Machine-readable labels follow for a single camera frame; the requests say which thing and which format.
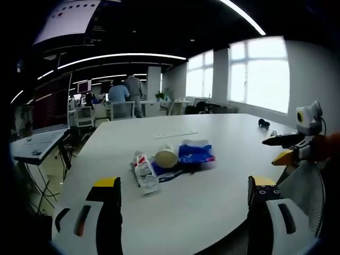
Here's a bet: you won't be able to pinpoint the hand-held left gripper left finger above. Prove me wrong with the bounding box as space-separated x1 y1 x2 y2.
51 176 123 255

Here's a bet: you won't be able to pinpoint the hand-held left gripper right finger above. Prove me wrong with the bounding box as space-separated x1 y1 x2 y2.
246 174 321 255

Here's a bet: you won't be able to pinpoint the blue snack packet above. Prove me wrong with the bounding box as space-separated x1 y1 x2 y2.
178 139 217 171

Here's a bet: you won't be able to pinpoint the clear plastic water bottle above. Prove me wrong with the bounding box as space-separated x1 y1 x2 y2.
132 150 160 196

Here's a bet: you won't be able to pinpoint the beige paper cup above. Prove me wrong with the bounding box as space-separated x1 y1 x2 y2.
154 144 180 169

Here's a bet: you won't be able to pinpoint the grey mesh office chair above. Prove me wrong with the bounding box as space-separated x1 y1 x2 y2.
275 158 327 237

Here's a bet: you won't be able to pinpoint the large window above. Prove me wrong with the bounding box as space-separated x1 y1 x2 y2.
228 36 291 115
185 49 215 99

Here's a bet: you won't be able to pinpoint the white side desk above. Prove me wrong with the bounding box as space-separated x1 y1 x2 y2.
10 129 74 186

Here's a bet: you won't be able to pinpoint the white table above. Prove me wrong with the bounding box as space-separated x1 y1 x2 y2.
56 113 302 255

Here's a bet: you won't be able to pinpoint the white office chair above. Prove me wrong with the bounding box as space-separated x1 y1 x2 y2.
76 106 97 128
109 101 136 121

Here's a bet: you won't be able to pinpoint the straight ceiling light strip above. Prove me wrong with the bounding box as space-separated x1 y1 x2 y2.
220 0 267 36

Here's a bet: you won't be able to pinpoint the background computer monitor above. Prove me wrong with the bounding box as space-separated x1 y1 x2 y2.
77 81 92 94

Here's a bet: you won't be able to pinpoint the curved ceiling light strip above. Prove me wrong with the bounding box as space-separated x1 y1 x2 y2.
57 53 188 70

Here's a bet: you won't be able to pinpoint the hanging bright screen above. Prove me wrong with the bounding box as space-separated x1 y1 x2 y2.
32 0 102 45

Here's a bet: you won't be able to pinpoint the black cables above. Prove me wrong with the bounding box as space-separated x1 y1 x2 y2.
25 132 72 216

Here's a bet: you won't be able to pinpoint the white table cable cover strip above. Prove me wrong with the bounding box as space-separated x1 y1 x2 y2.
154 130 199 140

